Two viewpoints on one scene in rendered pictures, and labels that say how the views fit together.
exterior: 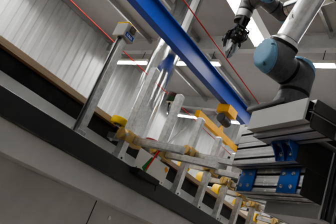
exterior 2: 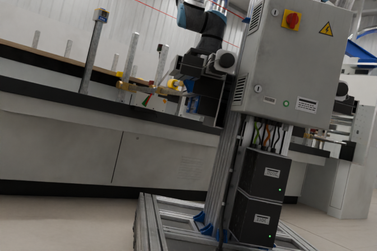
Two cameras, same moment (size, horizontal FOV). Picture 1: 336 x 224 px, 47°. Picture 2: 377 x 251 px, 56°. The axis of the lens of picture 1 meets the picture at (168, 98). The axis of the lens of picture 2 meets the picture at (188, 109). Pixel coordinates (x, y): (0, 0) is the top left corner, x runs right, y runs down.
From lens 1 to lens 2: 0.89 m
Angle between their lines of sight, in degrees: 20
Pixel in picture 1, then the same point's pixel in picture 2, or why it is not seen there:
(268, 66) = (183, 25)
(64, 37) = not seen: outside the picture
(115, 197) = (126, 126)
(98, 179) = (109, 117)
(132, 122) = (124, 75)
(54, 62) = (138, 10)
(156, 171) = (156, 103)
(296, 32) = not seen: outside the picture
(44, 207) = (84, 139)
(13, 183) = (58, 129)
